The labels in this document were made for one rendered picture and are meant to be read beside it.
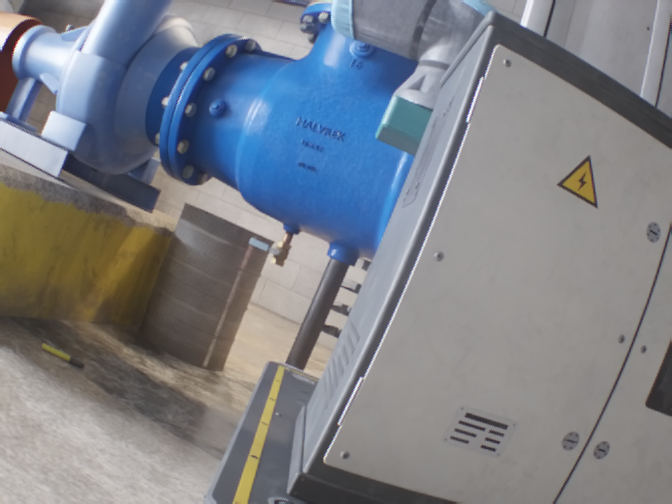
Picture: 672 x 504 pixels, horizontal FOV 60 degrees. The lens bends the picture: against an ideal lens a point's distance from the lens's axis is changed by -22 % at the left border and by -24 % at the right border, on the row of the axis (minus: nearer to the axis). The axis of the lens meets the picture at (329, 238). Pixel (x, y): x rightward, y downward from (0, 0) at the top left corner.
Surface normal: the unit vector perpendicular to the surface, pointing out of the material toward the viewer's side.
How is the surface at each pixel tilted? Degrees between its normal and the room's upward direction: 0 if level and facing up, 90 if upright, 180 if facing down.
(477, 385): 90
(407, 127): 90
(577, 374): 90
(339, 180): 114
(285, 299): 90
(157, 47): 65
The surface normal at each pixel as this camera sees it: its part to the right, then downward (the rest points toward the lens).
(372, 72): 0.00, -0.02
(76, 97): -0.38, 0.33
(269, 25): -0.22, -0.11
